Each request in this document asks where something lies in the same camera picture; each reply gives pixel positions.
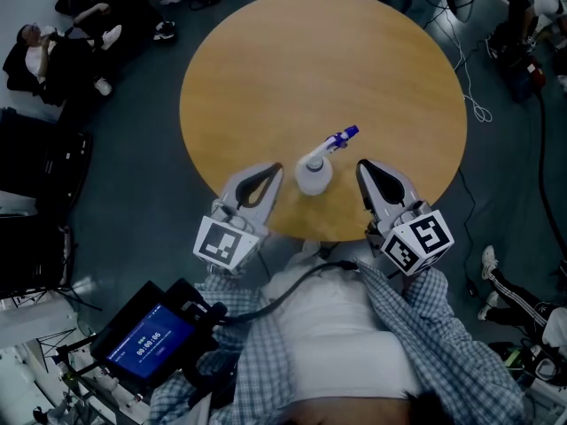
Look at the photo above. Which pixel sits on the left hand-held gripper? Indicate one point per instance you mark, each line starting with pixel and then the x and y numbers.
pixel 219 241

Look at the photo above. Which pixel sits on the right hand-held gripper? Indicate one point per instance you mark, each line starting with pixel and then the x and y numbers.
pixel 425 237

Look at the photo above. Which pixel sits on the white spray bottle blue nozzle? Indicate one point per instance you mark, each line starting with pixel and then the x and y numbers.
pixel 313 177

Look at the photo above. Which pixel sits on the person's left forearm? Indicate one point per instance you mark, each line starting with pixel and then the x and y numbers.
pixel 230 290

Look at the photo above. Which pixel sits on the person's right forearm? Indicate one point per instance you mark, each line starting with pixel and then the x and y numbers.
pixel 425 295

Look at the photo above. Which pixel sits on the person's torso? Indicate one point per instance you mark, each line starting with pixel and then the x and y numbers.
pixel 336 326

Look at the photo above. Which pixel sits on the black and red device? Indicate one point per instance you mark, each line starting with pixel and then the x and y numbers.
pixel 525 78

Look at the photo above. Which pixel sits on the black tablet with blue screen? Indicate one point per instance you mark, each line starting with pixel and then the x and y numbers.
pixel 146 343

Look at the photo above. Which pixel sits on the black equipment case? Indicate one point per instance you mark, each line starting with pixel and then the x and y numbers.
pixel 31 255
pixel 40 157

